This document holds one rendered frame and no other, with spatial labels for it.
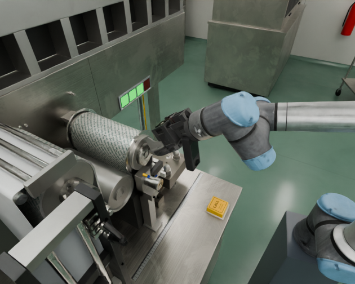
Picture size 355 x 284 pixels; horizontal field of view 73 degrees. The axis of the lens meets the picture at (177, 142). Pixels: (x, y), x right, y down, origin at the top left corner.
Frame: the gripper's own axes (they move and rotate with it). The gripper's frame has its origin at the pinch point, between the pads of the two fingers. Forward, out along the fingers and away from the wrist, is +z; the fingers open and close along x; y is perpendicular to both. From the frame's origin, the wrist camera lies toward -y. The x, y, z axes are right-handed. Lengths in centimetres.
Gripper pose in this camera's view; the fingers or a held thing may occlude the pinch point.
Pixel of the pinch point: (154, 150)
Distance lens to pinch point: 75.5
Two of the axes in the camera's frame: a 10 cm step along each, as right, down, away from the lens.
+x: -4.9, 5.7, -6.6
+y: -5.6, -7.8, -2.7
